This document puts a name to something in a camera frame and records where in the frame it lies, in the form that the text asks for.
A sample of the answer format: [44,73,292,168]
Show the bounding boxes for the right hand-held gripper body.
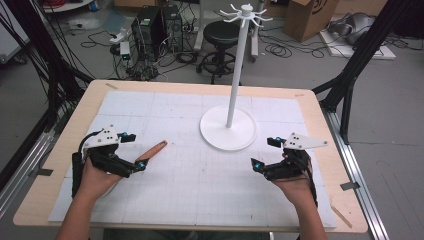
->
[263,132,329,183]

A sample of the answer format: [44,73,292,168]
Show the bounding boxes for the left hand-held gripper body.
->
[81,124,138,179]

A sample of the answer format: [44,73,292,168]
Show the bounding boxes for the brown wooden spatula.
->
[134,139,169,165]

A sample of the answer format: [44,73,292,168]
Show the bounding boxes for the white hook rack stand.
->
[199,3,274,152]

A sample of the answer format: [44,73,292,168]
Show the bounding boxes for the person's left hand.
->
[77,148,124,202]

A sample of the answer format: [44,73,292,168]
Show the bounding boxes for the person's right hand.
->
[271,152,316,208]

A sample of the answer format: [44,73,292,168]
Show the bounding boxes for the white grid mat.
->
[48,89,338,230]

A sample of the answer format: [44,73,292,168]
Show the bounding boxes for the thin wooden stick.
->
[329,203,353,229]

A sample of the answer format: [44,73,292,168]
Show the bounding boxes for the white box with green light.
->
[118,41,132,62]

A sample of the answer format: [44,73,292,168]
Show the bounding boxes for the white power strip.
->
[109,27,133,45]

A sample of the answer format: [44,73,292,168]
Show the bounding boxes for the large black computer tower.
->
[130,5,165,63]

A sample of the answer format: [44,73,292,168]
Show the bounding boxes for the small black computer tower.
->
[161,4,185,53]

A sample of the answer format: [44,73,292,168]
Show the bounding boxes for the black round stool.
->
[195,20,244,85]

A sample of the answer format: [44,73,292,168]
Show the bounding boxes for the white flat board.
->
[319,29,397,61]

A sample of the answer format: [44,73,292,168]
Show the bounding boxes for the brown cardboard box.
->
[283,0,342,43]

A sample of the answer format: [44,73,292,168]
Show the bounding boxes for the white metal stand leg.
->
[194,0,205,52]

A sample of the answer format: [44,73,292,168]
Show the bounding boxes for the grey headset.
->
[327,12,377,46]

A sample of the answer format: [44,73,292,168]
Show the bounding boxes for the white round table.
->
[42,0,95,14]

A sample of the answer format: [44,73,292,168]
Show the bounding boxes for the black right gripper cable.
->
[306,159,319,208]

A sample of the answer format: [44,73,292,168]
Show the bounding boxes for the aluminium rail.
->
[0,129,57,219]
[321,107,390,240]

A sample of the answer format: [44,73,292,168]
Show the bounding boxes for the coiled black cable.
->
[264,43,294,59]

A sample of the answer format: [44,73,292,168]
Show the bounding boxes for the black metal frame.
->
[311,0,424,146]
[0,0,96,193]

